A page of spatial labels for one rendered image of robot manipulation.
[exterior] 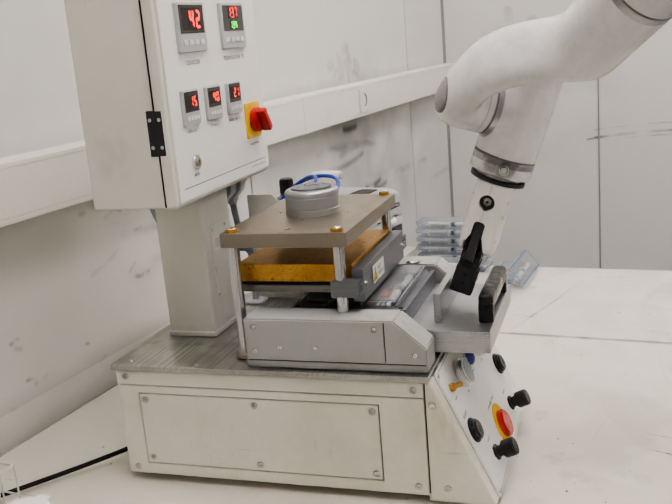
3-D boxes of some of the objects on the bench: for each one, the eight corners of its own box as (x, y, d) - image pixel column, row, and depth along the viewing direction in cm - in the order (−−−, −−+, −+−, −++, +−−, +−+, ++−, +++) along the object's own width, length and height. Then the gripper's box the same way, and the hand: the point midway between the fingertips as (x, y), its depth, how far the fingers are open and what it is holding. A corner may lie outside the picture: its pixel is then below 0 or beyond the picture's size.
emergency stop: (502, 442, 128) (489, 419, 127) (506, 430, 131) (493, 407, 131) (512, 439, 127) (499, 415, 127) (515, 427, 131) (503, 403, 130)
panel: (499, 498, 116) (432, 375, 114) (523, 404, 143) (469, 304, 142) (513, 493, 115) (446, 369, 113) (534, 400, 143) (481, 299, 141)
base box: (131, 478, 131) (114, 369, 126) (234, 380, 165) (223, 292, 161) (497, 509, 114) (491, 385, 110) (526, 393, 148) (523, 295, 144)
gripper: (481, 152, 127) (445, 268, 134) (464, 170, 114) (424, 297, 120) (532, 168, 126) (493, 284, 132) (521, 188, 112) (477, 316, 118)
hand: (464, 278), depth 125 cm, fingers closed, pressing on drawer
